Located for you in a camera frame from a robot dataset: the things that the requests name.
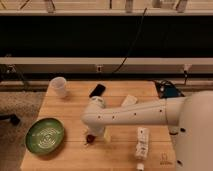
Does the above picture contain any red chili pepper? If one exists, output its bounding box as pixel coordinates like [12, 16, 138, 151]
[85, 134, 96, 145]

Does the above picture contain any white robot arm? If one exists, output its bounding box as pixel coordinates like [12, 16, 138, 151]
[82, 91, 213, 171]

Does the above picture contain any white sponge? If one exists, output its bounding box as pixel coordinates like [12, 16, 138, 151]
[122, 95, 138, 106]

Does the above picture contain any white power strip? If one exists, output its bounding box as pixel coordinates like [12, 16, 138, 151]
[135, 127, 149, 159]

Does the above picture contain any white plug adapter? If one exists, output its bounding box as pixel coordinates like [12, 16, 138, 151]
[137, 163, 144, 171]

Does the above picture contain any black smartphone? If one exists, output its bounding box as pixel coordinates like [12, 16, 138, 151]
[89, 84, 106, 97]

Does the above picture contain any green ceramic plate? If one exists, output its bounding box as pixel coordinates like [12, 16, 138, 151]
[25, 118, 65, 155]

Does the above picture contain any white plastic cup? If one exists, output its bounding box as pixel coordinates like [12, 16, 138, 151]
[50, 77, 67, 98]

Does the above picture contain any black chair base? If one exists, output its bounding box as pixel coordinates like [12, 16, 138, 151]
[0, 114, 20, 125]

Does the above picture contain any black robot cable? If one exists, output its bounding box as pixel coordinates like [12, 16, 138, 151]
[153, 70, 188, 99]

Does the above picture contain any black hanging cable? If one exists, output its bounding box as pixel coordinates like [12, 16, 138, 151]
[111, 7, 148, 75]

